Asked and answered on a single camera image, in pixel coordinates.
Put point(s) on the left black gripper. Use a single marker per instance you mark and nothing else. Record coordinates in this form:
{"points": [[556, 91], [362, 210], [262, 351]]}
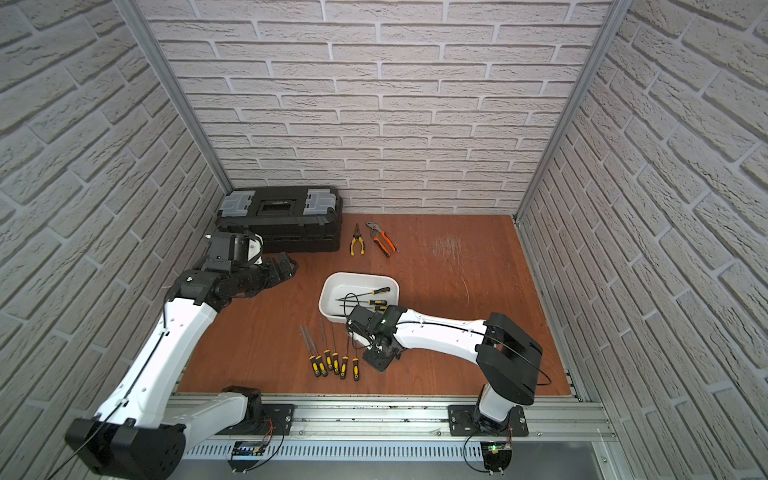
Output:
{"points": [[274, 270]]}

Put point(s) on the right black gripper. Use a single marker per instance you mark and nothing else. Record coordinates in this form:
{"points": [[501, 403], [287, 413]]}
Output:
{"points": [[377, 364]]}

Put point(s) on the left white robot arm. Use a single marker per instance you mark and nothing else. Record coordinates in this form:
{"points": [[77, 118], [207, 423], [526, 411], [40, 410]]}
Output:
{"points": [[131, 436]]}

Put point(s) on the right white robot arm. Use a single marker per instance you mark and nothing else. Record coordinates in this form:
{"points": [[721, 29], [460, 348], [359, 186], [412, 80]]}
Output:
{"points": [[507, 356]]}

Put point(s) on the white rectangular storage box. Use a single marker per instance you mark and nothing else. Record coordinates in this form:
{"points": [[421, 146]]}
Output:
{"points": [[342, 291]]}

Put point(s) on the black plastic toolbox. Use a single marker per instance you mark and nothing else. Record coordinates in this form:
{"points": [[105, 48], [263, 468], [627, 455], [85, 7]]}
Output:
{"points": [[288, 219]]}

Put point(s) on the right controller board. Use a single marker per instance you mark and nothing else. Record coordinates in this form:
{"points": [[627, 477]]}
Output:
{"points": [[496, 456]]}

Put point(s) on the controller board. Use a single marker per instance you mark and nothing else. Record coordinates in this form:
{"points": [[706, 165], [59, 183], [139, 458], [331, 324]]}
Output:
{"points": [[246, 456], [496, 456]]}

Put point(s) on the left controller board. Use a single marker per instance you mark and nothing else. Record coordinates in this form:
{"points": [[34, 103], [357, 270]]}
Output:
{"points": [[246, 456]]}

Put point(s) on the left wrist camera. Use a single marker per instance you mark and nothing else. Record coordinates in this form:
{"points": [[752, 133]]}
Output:
{"points": [[253, 246]]}

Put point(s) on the yellow handled pliers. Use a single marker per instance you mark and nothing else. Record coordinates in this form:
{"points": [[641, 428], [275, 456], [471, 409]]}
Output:
{"points": [[357, 244]]}

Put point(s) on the orange handled pliers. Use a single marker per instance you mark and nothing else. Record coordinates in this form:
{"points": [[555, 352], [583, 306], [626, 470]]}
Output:
{"points": [[380, 238]]}

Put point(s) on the aluminium mounting rail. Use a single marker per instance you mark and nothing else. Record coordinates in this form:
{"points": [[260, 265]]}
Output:
{"points": [[434, 418]]}

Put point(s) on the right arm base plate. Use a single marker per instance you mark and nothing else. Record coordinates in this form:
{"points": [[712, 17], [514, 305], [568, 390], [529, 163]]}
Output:
{"points": [[466, 420]]}

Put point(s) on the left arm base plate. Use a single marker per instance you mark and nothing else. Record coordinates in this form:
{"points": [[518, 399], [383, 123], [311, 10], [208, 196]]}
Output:
{"points": [[275, 417]]}

